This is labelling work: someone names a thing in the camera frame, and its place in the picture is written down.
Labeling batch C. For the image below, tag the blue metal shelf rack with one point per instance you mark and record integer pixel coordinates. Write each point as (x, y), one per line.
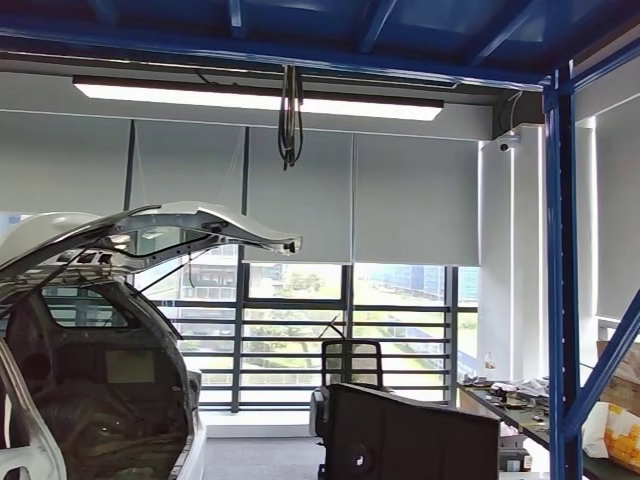
(560, 265)

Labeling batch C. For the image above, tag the grey roller blind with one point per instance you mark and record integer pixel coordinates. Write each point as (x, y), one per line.
(310, 199)
(190, 166)
(620, 212)
(415, 199)
(60, 166)

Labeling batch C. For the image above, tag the white car tailgate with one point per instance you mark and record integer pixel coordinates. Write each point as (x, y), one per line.
(225, 223)

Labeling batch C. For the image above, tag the black office chair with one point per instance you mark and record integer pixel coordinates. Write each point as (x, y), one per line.
(350, 363)

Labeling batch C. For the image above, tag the long ceiling light strip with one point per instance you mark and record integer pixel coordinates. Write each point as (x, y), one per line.
(200, 96)

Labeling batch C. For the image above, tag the clear plastic bottle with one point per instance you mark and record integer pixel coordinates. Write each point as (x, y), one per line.
(490, 363)

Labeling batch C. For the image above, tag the pile of small parts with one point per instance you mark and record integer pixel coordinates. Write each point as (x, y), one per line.
(515, 391)

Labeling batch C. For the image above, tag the green-top desk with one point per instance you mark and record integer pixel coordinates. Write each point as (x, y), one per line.
(530, 424)

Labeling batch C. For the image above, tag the white car body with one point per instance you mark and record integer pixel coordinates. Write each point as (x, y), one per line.
(100, 411)

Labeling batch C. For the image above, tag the white and yellow bag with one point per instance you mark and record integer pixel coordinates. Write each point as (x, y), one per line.
(620, 437)

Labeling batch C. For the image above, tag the dark window frame with railing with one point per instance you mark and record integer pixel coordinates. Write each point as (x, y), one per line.
(238, 344)

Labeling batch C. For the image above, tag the white security camera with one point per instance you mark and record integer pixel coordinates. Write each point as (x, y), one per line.
(506, 142)

